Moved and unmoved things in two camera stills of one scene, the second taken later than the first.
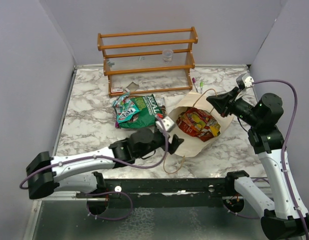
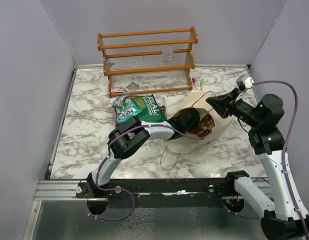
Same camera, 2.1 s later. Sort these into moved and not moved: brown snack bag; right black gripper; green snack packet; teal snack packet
Moved: brown snack bag
Not moved: right black gripper; green snack packet; teal snack packet
